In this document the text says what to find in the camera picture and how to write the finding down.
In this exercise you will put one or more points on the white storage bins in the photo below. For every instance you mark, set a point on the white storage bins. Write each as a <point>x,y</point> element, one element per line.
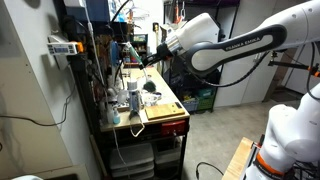
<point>134,162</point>

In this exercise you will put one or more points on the wooden cutting board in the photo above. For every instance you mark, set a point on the wooden cutting board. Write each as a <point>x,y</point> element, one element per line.
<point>164,110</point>

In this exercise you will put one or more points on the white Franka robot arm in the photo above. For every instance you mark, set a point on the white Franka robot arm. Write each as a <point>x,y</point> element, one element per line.
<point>292,134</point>

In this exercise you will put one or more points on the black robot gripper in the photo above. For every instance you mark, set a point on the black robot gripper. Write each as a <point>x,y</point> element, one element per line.
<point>163,53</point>

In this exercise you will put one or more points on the white spray bottle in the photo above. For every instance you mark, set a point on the white spray bottle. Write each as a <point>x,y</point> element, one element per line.
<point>134,101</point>

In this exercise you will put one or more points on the blue hand sanitizer bottle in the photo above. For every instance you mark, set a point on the blue hand sanitizer bottle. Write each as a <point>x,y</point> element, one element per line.
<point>116,116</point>

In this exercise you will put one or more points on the white power strip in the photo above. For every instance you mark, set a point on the white power strip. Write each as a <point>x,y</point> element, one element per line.
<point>61,46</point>

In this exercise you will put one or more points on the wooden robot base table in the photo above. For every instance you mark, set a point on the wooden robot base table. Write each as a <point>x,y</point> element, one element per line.
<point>238,161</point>

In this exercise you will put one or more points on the red drawer box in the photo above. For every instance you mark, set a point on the red drawer box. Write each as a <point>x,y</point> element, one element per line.
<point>173,128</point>

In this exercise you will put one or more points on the black metal shelving rack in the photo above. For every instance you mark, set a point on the black metal shelving rack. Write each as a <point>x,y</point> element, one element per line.
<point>194,95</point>

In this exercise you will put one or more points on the wooden workbench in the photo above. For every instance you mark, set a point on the wooden workbench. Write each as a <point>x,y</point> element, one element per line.
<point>130,131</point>

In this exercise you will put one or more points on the teal handled cleaning brush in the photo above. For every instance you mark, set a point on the teal handled cleaning brush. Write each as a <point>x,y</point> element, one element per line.
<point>149,85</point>

